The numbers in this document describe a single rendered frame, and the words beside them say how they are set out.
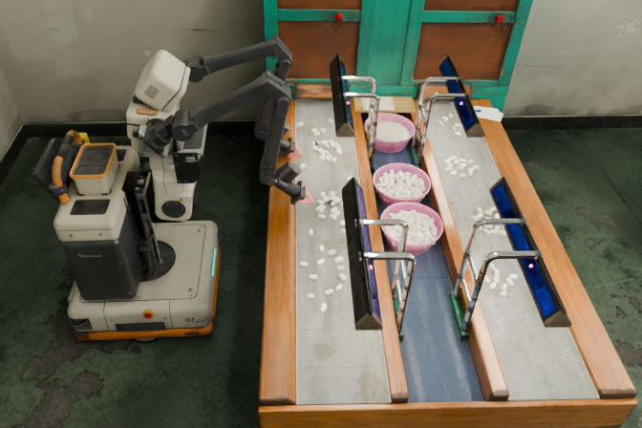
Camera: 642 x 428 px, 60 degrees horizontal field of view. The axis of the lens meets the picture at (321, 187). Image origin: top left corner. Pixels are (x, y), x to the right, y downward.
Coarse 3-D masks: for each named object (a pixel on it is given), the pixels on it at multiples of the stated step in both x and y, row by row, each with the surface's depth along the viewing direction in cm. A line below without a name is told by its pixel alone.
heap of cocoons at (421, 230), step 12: (396, 216) 244; (408, 216) 243; (420, 216) 244; (384, 228) 238; (396, 228) 238; (420, 228) 237; (432, 228) 238; (396, 240) 232; (408, 240) 233; (420, 240) 233; (432, 240) 234
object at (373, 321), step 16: (352, 192) 199; (352, 208) 194; (352, 224) 189; (352, 240) 184; (368, 240) 186; (352, 256) 180; (352, 272) 175; (368, 272) 170; (352, 288) 172; (368, 288) 165; (368, 304) 160; (368, 320) 159
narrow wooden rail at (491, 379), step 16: (416, 112) 304; (432, 160) 270; (432, 176) 261; (432, 192) 255; (432, 208) 256; (448, 208) 244; (448, 224) 237; (448, 240) 230; (448, 256) 229; (464, 304) 207; (480, 304) 205; (480, 320) 199; (480, 336) 194; (480, 352) 190; (480, 368) 190; (496, 368) 185; (480, 384) 190; (496, 384) 180; (496, 400) 179
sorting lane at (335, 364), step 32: (320, 128) 293; (320, 160) 272; (352, 160) 273; (320, 192) 254; (320, 224) 238; (320, 256) 224; (320, 288) 212; (320, 320) 200; (352, 320) 201; (320, 352) 190; (352, 352) 191; (320, 384) 181; (352, 384) 182; (384, 384) 182
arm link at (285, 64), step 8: (280, 64) 235; (288, 64) 233; (280, 72) 235; (288, 72) 236; (264, 104) 250; (264, 112) 251; (256, 120) 260; (264, 120) 254; (256, 128) 256; (264, 128) 256; (256, 136) 259
